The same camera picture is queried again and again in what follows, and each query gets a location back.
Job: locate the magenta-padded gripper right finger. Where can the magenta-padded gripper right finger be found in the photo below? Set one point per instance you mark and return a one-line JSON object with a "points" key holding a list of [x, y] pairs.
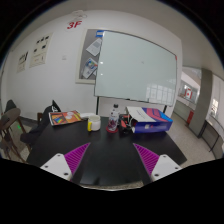
{"points": [[160, 165]]}

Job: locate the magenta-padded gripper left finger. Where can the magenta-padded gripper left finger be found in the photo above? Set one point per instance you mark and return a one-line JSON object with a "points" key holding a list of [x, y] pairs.
{"points": [[63, 163]]}

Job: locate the clear bottle with black cap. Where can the clear bottle with black cap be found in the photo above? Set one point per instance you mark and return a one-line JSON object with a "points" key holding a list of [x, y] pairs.
{"points": [[113, 118]]}

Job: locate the black jacket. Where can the black jacket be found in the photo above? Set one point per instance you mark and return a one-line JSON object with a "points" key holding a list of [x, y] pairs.
{"points": [[41, 128]]}

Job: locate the blue and white cardboard box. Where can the blue and white cardboard box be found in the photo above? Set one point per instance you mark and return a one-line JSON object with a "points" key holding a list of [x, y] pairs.
{"points": [[153, 121]]}

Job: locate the colourful orange booklet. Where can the colourful orange booklet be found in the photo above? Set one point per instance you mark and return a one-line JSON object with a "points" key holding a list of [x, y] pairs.
{"points": [[65, 117]]}

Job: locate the brown wooden chair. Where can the brown wooden chair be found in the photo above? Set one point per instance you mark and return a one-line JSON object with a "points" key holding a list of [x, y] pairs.
{"points": [[39, 116]]}

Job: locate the black and red object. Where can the black and red object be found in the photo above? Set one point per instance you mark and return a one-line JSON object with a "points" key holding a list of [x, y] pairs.
{"points": [[125, 125]]}

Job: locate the flat round red coaster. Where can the flat round red coaster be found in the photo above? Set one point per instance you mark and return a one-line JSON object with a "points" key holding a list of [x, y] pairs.
{"points": [[110, 130]]}

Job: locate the dark chair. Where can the dark chair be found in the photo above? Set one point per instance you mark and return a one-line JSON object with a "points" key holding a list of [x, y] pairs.
{"points": [[9, 105]]}

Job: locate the large whiteboard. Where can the large whiteboard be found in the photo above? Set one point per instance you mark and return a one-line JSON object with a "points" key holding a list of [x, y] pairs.
{"points": [[136, 66]]}

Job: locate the grey notice board with papers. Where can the grey notice board with papers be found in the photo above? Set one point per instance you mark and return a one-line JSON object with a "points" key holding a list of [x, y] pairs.
{"points": [[88, 56]]}

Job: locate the small white wall poster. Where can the small white wall poster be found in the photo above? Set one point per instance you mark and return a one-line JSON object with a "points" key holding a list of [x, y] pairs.
{"points": [[22, 61]]}

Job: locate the large white wall poster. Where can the large white wall poster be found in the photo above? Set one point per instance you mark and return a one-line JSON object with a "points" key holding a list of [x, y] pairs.
{"points": [[40, 50]]}

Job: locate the red wall sign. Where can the red wall sign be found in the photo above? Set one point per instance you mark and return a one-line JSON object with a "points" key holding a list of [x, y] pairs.
{"points": [[74, 25]]}

